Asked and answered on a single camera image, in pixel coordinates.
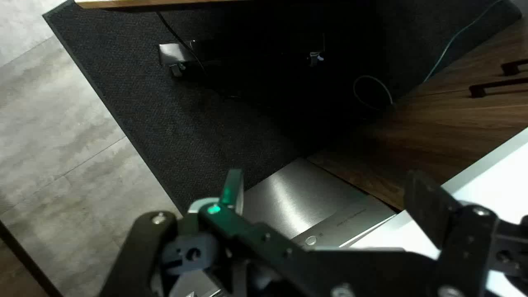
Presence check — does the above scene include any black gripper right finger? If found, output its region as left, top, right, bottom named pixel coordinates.
left=404, top=172, right=528, bottom=297

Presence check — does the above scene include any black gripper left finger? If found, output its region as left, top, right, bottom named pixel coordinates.
left=198, top=169, right=434, bottom=297

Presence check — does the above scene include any dark wood cabinet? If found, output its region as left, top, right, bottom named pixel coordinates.
left=310, top=20, right=528, bottom=210

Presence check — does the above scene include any black floor mat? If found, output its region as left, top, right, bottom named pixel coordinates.
left=46, top=0, right=522, bottom=208

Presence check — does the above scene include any black cabinet handle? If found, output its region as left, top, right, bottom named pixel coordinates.
left=469, top=78, right=528, bottom=98
left=502, top=60, right=528, bottom=76

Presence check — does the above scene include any teal cable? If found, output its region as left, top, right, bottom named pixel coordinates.
left=352, top=0, right=505, bottom=113

